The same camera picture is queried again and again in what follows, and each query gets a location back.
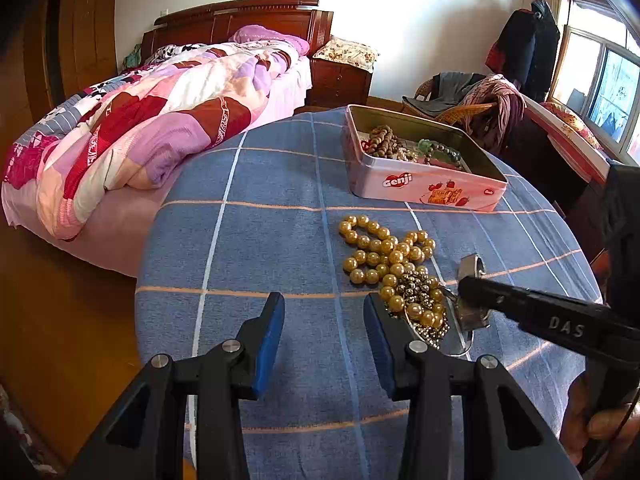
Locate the wooden wardrobe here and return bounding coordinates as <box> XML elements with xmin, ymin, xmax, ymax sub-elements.
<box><xmin>15</xmin><ymin>0</ymin><xmax>122</xmax><ymax>128</ymax></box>

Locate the floral pillow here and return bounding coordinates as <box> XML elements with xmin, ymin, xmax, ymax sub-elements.
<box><xmin>312</xmin><ymin>36</ymin><xmax>381</xmax><ymax>72</ymax></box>

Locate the wooden bead bracelet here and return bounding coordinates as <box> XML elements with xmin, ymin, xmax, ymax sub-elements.
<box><xmin>361</xmin><ymin>125</ymin><xmax>419</xmax><ymax>162</ymax></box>

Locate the dark wooden desk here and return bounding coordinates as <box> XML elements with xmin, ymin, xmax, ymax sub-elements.
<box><xmin>500</xmin><ymin>95</ymin><xmax>616</xmax><ymax>262</ymax></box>

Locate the dark hanging jacket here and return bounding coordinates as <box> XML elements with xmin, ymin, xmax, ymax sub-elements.
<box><xmin>492</xmin><ymin>9</ymin><xmax>539</xmax><ymax>87</ymax></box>

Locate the wooden bed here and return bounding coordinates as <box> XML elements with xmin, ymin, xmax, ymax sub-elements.
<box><xmin>0</xmin><ymin>0</ymin><xmax>335</xmax><ymax>279</ymax></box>

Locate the dark green bead bracelet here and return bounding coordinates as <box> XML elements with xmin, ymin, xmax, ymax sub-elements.
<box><xmin>424</xmin><ymin>141</ymin><xmax>467</xmax><ymax>172</ymax></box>

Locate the floral patterned cloth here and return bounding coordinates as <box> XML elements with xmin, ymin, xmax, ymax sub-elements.
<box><xmin>0</xmin><ymin>385</ymin><xmax>57</xmax><ymax>480</ymax></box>

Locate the black and white cloth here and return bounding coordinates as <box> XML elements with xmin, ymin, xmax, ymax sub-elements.
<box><xmin>150</xmin><ymin>42</ymin><xmax>209</xmax><ymax>64</ymax></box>

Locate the window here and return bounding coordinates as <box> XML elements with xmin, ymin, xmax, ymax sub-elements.
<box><xmin>550</xmin><ymin>0</ymin><xmax>640</xmax><ymax>167</ymax></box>

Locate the pink metal tin box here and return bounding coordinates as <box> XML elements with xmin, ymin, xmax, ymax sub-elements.
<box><xmin>341</xmin><ymin>105</ymin><xmax>508</xmax><ymax>212</ymax></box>

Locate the wicker chair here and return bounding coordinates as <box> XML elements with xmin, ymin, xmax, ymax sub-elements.
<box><xmin>401</xmin><ymin>77</ymin><xmax>501</xmax><ymax>132</ymax></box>

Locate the silver metal bangle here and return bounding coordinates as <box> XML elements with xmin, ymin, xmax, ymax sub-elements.
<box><xmin>405</xmin><ymin>285</ymin><xmax>477</xmax><ymax>359</ymax></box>

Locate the wooden nightstand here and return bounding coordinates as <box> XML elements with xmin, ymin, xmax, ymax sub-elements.
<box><xmin>305</xmin><ymin>56</ymin><xmax>374</xmax><ymax>110</ymax></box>

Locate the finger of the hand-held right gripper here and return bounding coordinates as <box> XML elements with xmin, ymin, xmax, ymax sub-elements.
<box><xmin>457</xmin><ymin>276</ymin><xmax>524</xmax><ymax>323</ymax></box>

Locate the black hanging coat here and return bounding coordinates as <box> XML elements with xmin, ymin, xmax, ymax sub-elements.
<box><xmin>525</xmin><ymin>0</ymin><xmax>561</xmax><ymax>104</ymax></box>

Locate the pink pillow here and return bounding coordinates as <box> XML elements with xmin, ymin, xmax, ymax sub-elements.
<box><xmin>231</xmin><ymin>25</ymin><xmax>311</xmax><ymax>57</ymax></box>

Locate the pink patchwork quilt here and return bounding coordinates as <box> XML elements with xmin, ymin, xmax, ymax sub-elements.
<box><xmin>2</xmin><ymin>40</ymin><xmax>311</xmax><ymax>241</ymax></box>

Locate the small metallic bead necklace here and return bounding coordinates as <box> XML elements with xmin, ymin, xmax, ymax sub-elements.
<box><xmin>399</xmin><ymin>268</ymin><xmax>452</xmax><ymax>350</ymax></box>

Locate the blue plaid tablecloth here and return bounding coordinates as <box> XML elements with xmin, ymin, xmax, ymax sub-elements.
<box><xmin>135</xmin><ymin>107</ymin><xmax>603</xmax><ymax>480</ymax></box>

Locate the large gold pearl necklace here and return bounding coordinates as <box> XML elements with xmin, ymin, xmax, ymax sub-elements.
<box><xmin>339</xmin><ymin>215</ymin><xmax>449</xmax><ymax>329</ymax></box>

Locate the pink floral cushion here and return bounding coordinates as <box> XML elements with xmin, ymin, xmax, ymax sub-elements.
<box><xmin>540</xmin><ymin>102</ymin><xmax>604</xmax><ymax>151</ymax></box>

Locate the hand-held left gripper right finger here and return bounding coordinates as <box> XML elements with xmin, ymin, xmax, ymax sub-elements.
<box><xmin>362</xmin><ymin>292</ymin><xmax>583</xmax><ymax>480</ymax></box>

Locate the pink plaid garment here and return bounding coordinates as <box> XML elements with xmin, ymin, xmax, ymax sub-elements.
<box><xmin>462</xmin><ymin>74</ymin><xmax>529</xmax><ymax>154</ymax></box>

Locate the grey garment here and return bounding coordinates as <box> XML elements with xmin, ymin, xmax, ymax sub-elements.
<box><xmin>430</xmin><ymin>72</ymin><xmax>489</xmax><ymax>112</ymax></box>

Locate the person's right hand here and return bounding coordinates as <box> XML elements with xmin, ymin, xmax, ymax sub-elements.
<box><xmin>560</xmin><ymin>372</ymin><xmax>640</xmax><ymax>480</ymax></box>

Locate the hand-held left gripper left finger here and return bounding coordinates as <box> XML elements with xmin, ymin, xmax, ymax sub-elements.
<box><xmin>67</xmin><ymin>291</ymin><xmax>286</xmax><ymax>480</ymax></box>

